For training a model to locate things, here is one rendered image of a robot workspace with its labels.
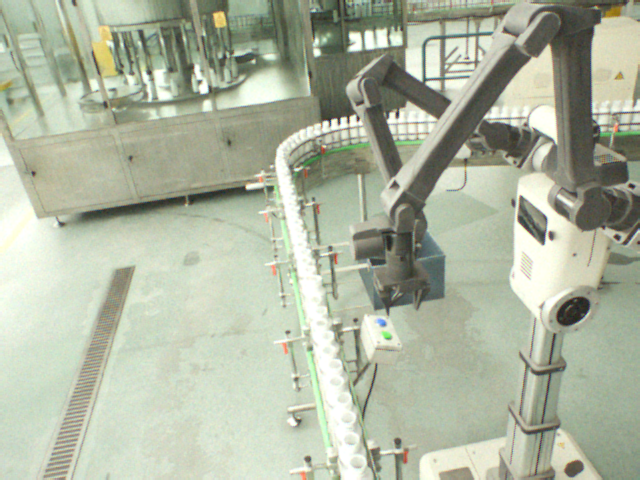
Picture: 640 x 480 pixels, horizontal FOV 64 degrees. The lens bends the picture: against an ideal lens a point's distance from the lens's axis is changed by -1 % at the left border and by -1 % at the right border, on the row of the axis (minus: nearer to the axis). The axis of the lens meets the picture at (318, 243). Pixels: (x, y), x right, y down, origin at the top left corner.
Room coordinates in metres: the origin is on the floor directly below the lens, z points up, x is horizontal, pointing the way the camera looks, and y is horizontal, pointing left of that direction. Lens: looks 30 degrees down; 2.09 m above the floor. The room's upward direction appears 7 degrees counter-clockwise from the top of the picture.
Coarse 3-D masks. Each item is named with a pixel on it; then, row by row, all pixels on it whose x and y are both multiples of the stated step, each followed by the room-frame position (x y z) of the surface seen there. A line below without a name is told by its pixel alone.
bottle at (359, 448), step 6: (348, 438) 0.76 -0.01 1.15; (354, 438) 0.76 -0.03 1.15; (348, 444) 0.78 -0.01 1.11; (354, 444) 0.78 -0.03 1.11; (360, 444) 0.75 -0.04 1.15; (342, 450) 0.75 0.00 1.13; (348, 450) 0.73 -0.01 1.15; (354, 450) 0.73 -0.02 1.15; (360, 450) 0.74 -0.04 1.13; (342, 456) 0.74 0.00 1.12; (348, 456) 0.73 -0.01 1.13; (366, 456) 0.74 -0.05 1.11; (342, 462) 0.73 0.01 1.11; (348, 462) 0.72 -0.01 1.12; (342, 468) 0.74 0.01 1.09
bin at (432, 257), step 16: (416, 240) 2.06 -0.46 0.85; (432, 240) 1.91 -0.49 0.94; (432, 256) 1.76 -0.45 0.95; (320, 272) 1.77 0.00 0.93; (368, 272) 1.80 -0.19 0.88; (432, 272) 1.76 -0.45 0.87; (368, 288) 1.83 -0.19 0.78; (432, 288) 1.76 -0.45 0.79; (368, 304) 1.79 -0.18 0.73; (400, 304) 1.75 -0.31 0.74
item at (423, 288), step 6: (420, 282) 0.85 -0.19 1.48; (396, 288) 0.85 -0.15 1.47; (402, 288) 0.84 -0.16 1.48; (408, 288) 0.84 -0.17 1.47; (414, 288) 0.85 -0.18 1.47; (420, 288) 0.85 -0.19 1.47; (426, 288) 0.85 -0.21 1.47; (414, 294) 0.89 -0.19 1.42; (420, 294) 0.85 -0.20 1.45; (426, 294) 0.85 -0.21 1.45; (414, 300) 0.89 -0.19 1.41; (420, 300) 0.86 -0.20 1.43; (414, 306) 0.88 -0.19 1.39
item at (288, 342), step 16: (256, 176) 2.54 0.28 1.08; (304, 176) 2.56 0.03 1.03; (304, 192) 2.56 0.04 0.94; (304, 208) 2.10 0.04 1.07; (272, 224) 2.10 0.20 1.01; (272, 240) 2.08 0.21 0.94; (320, 240) 2.11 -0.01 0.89; (288, 256) 1.64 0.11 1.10; (320, 256) 1.66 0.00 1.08; (336, 256) 1.67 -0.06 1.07; (336, 288) 1.66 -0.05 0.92; (288, 304) 1.64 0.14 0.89; (336, 320) 1.22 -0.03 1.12; (288, 336) 1.20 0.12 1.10; (304, 336) 1.20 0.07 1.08; (336, 448) 0.77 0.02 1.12; (368, 448) 0.76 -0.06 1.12; (400, 448) 0.77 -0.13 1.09; (416, 448) 0.77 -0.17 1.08; (304, 464) 0.76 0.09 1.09; (320, 464) 0.76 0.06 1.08; (336, 464) 0.75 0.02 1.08; (400, 464) 0.77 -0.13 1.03
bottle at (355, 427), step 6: (342, 414) 0.82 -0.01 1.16; (348, 414) 0.82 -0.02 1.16; (354, 414) 0.82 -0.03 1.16; (342, 420) 0.82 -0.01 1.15; (348, 420) 0.82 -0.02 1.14; (354, 420) 0.80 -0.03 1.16; (342, 426) 0.80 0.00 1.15; (348, 426) 0.79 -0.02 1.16; (354, 426) 0.79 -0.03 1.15; (360, 426) 0.82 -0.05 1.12; (336, 432) 0.81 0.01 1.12; (342, 432) 0.80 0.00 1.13; (348, 432) 0.79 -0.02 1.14; (354, 432) 0.79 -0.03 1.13; (360, 432) 0.80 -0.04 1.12; (336, 438) 0.81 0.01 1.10; (342, 438) 0.79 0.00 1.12; (360, 438) 0.79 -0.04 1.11; (342, 444) 0.79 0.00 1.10
